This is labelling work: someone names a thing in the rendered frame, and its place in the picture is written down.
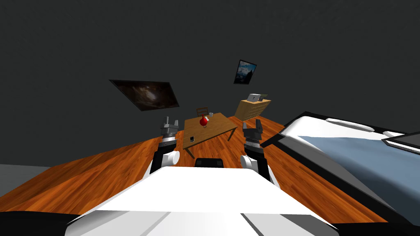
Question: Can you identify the black framed wall picture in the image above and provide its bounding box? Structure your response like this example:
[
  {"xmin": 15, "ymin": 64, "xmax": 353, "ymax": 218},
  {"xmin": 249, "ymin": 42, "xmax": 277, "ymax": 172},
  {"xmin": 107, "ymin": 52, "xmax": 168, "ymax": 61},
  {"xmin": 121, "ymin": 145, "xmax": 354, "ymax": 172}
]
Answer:
[{"xmin": 233, "ymin": 59, "xmax": 258, "ymax": 86}]

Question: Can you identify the bed with blue blanket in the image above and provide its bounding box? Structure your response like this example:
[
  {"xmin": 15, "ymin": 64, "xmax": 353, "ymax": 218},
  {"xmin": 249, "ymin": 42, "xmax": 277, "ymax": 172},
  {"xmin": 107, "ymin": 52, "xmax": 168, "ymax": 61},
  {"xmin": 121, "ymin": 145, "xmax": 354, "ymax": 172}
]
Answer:
[{"xmin": 260, "ymin": 111, "xmax": 420, "ymax": 227}]

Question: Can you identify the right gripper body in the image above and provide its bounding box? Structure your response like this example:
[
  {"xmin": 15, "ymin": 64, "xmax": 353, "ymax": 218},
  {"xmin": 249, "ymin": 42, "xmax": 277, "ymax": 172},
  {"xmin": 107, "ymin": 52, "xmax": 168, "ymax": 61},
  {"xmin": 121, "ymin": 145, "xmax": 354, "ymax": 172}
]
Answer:
[{"xmin": 242, "ymin": 128, "xmax": 264, "ymax": 143}]

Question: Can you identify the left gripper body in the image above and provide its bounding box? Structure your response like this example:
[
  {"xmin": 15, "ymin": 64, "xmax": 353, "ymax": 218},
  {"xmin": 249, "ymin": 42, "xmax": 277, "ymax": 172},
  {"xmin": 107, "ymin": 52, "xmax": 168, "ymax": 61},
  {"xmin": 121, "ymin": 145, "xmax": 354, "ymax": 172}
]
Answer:
[{"xmin": 160, "ymin": 123, "xmax": 180, "ymax": 138}]

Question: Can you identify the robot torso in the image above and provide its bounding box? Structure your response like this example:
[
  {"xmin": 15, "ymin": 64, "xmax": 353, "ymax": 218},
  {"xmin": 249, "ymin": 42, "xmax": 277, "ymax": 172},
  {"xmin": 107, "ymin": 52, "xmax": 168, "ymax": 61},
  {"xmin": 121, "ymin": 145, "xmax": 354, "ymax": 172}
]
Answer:
[{"xmin": 64, "ymin": 158, "xmax": 340, "ymax": 236}]

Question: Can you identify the dark wall screen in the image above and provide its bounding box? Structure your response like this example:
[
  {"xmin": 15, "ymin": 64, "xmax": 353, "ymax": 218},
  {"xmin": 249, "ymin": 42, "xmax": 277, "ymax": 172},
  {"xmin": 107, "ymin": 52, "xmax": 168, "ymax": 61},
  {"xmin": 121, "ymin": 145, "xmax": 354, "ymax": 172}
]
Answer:
[{"xmin": 109, "ymin": 79, "xmax": 180, "ymax": 112}]

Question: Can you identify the brown wooden table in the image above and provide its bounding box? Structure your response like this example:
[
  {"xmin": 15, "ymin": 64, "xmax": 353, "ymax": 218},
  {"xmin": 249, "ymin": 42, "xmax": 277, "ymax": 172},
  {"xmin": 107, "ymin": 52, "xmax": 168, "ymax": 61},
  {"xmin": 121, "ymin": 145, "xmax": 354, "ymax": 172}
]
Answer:
[{"xmin": 182, "ymin": 113, "xmax": 238, "ymax": 159}]

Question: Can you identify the light wooden dresser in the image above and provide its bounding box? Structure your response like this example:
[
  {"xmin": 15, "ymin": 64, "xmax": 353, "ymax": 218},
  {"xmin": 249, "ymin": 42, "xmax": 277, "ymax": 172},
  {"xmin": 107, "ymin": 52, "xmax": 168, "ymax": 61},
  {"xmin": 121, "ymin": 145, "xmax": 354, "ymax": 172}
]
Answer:
[{"xmin": 234, "ymin": 93, "xmax": 272, "ymax": 122}]

